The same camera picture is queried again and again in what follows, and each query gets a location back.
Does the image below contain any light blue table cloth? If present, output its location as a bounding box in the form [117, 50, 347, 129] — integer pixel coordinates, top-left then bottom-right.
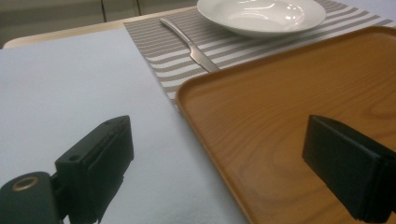
[0, 27, 250, 224]

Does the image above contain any striped grey placemat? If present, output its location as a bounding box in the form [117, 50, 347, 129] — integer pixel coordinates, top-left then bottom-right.
[123, 0, 396, 106]

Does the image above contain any brown wooden tray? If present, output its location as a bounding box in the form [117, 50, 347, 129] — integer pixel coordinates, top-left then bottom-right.
[175, 25, 396, 224]

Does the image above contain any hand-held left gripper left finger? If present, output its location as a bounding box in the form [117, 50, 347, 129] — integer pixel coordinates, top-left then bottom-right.
[54, 115, 134, 224]

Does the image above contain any silver table knife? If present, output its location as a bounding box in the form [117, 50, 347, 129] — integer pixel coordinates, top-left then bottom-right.
[159, 17, 220, 74]

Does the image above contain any white ceramic plate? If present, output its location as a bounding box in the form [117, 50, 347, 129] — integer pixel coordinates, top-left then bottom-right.
[196, 0, 327, 39]

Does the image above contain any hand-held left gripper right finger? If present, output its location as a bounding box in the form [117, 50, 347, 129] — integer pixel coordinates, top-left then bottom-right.
[301, 114, 396, 224]

